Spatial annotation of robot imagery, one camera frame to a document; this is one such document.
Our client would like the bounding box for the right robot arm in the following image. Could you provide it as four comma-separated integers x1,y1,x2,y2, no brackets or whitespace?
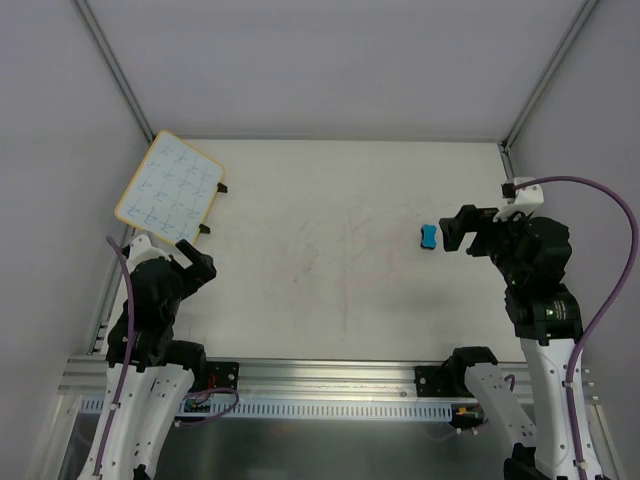
439,205,605,479

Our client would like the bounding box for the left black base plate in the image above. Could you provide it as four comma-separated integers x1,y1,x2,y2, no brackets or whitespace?
206,361,240,390

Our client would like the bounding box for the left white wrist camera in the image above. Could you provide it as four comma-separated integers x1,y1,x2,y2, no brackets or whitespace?
122,234,171,270

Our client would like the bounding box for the blue whiteboard eraser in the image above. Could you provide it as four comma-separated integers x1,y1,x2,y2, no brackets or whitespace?
420,224,438,251

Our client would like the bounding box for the aluminium frame post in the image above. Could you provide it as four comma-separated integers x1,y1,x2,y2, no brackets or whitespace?
71,0,156,144
501,0,600,154

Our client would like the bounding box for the white slotted cable duct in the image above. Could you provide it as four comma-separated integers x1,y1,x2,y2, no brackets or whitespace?
79,396,453,423

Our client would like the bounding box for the right aluminium frame post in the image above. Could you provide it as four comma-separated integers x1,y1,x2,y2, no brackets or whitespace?
501,0,600,154

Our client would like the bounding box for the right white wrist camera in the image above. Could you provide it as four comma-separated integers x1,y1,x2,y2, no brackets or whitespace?
493,177,544,223

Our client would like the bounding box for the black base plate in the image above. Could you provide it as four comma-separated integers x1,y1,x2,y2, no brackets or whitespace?
414,365,450,398
206,361,240,390

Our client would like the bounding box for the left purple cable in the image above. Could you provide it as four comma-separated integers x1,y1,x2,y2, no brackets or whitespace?
92,235,136,480

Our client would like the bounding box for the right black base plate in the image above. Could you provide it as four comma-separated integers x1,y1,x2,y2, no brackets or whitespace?
414,365,450,398

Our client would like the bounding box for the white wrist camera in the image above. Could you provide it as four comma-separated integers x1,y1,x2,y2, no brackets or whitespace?
122,234,171,270
493,177,544,223

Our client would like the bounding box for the left aluminium frame post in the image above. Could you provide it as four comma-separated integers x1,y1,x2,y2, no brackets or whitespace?
71,0,156,144

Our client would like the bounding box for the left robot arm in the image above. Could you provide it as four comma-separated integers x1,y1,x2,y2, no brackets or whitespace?
79,235,216,479

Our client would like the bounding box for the yellow-framed whiteboard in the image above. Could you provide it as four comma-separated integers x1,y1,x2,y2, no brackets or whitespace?
114,130,225,245

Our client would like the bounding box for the aluminium mounting rail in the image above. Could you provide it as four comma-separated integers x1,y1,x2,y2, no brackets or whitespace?
57,355,601,405

